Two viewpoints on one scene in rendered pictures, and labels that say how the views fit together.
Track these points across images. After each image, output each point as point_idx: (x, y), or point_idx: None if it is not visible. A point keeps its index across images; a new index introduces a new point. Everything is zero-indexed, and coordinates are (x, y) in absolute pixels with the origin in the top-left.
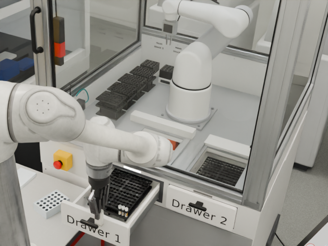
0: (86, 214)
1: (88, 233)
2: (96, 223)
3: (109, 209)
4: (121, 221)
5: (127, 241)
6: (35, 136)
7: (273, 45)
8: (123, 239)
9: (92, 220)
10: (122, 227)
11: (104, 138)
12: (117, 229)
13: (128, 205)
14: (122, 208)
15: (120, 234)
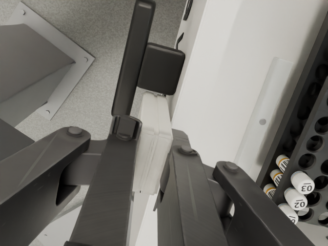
0: (195, 27)
1: (179, 30)
2: (139, 108)
3: (307, 106)
4: (262, 153)
5: (132, 217)
6: None
7: None
8: (135, 206)
9: (157, 73)
10: (133, 245)
11: None
12: (141, 206)
13: (323, 208)
14: (289, 201)
15: (137, 208)
